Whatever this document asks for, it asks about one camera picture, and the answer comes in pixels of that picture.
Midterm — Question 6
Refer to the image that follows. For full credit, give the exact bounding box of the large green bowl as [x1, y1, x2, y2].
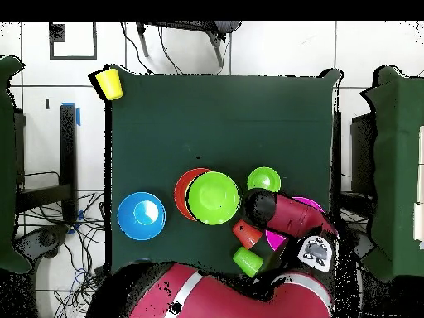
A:
[187, 171, 241, 226]

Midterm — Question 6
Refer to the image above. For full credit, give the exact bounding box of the orange bowl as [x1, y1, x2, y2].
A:
[173, 167, 213, 222]

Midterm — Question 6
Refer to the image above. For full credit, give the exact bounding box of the orange cup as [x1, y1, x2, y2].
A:
[232, 219, 263, 250]

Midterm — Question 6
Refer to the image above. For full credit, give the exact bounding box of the large light blue bowl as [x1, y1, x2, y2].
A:
[116, 191, 167, 241]

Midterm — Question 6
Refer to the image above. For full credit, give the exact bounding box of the large pink bowl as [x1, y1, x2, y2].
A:
[264, 195, 326, 252]

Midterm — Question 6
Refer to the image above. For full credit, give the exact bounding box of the green cup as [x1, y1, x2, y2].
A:
[232, 246, 265, 278]

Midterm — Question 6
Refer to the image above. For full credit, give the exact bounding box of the yellow cup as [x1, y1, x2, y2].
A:
[94, 68, 124, 102]

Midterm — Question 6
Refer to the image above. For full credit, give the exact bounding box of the small green bowl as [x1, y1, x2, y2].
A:
[247, 166, 282, 194]

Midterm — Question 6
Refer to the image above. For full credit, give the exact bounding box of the dark green table cloth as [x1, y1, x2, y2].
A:
[104, 64, 342, 276]

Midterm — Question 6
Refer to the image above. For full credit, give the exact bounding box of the black mesh chair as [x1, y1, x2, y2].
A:
[136, 20, 243, 69]

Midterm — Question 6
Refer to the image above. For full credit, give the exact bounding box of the black chair base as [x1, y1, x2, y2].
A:
[14, 224, 70, 266]

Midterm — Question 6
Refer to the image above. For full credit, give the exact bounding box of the green cloth side table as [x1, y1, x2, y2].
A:
[360, 65, 424, 282]
[0, 55, 32, 274]

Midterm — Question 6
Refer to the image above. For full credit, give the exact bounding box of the bundle of floor cables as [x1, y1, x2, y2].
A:
[16, 190, 110, 318]

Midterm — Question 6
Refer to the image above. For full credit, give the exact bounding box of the black metal frame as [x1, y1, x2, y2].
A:
[14, 104, 79, 223]

